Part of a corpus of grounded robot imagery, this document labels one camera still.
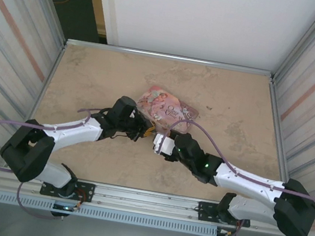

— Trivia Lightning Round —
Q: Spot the thin black left gripper cable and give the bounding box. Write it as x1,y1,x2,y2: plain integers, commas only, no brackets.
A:
110,129,132,144

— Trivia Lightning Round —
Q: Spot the wide aluminium frame rail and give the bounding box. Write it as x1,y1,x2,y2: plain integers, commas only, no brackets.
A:
0,162,310,236

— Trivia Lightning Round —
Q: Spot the grey slotted cable duct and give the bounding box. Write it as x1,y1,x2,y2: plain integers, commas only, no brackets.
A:
0,189,221,236

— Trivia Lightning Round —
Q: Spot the red orange wire bundle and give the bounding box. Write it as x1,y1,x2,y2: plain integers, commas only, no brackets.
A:
218,216,246,236
73,188,94,213

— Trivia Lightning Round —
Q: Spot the wooden door frame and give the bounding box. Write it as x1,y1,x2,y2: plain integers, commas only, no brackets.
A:
69,0,120,46

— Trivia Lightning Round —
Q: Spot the aluminium frame post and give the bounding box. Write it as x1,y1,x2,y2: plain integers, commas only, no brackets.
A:
273,0,315,87

